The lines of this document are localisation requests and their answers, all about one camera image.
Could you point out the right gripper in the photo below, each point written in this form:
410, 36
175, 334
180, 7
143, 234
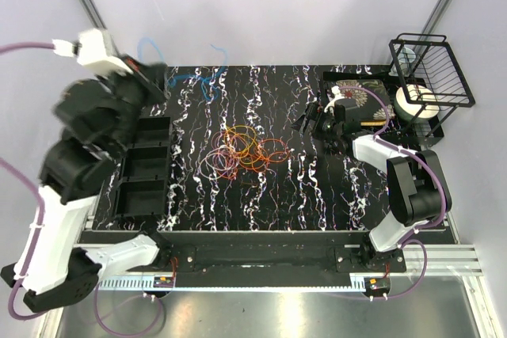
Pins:
316, 114

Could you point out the floral patterned box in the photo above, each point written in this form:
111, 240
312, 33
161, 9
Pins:
361, 106

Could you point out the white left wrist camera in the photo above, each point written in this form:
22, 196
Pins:
93, 50

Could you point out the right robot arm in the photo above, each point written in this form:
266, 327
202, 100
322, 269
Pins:
418, 194

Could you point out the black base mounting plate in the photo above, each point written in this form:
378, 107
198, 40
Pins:
262, 278

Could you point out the black wire dish rack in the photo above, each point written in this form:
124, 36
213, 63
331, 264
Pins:
436, 68

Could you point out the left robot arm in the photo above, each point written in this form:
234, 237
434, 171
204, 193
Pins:
99, 117

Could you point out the glass cup in rack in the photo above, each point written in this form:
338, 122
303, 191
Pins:
406, 57

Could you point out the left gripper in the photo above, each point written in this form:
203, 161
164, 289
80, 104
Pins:
153, 75

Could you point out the white round bowl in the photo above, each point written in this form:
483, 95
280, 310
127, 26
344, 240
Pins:
422, 107

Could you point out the black three-compartment tray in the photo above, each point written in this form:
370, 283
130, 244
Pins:
141, 191

